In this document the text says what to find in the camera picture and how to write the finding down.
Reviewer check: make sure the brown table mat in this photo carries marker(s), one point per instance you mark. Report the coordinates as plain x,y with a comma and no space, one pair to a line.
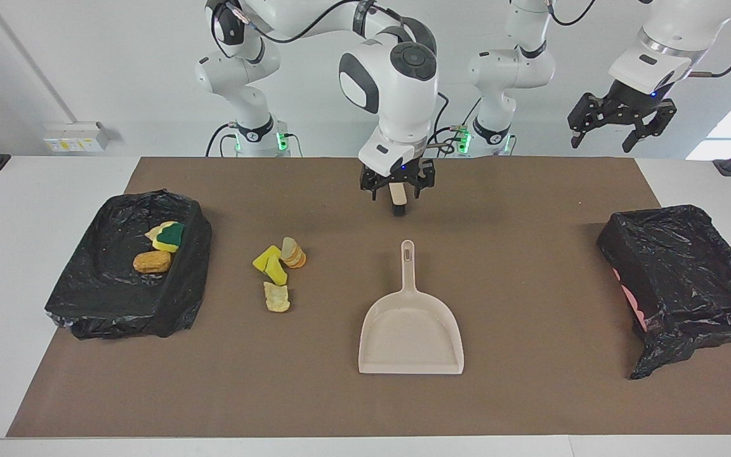
530,393

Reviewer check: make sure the brown bread bun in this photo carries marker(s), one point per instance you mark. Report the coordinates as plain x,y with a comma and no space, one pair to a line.
151,261

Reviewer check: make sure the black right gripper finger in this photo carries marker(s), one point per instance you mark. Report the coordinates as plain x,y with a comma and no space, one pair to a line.
426,179
373,183

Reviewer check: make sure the yellow green sponge piece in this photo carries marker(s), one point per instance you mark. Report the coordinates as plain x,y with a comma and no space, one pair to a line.
276,274

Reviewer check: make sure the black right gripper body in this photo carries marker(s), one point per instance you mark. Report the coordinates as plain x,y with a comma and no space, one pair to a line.
397,178

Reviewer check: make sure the white wall socket box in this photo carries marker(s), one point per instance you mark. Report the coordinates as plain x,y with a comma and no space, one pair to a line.
77,136

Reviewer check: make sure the pink bin with black bag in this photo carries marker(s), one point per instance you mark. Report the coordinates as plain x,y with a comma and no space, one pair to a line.
689,279

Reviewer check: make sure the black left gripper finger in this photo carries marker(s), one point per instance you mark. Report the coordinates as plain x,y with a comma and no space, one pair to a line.
658,117
589,113

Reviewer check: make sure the beige hand brush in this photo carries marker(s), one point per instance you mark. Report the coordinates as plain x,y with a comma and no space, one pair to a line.
398,193

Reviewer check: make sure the beige plastic dustpan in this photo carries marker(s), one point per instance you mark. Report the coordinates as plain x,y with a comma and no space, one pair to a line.
410,336

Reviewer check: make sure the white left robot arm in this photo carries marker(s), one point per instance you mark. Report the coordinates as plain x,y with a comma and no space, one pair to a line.
505,70

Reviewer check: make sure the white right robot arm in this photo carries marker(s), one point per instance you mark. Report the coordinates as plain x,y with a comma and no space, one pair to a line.
397,95

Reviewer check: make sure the pale torn croissant piece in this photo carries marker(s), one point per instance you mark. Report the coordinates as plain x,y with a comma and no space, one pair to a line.
276,297

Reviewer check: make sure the notched yellow green sponge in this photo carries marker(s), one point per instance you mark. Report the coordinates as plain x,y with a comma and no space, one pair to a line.
170,236

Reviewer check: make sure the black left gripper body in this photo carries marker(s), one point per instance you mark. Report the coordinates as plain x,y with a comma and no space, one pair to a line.
629,101

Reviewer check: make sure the black bag lined bin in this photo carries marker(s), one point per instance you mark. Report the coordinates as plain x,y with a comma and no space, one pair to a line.
105,285

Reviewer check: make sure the yellow sponge wedge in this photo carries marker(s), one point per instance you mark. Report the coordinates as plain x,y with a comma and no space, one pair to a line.
265,257

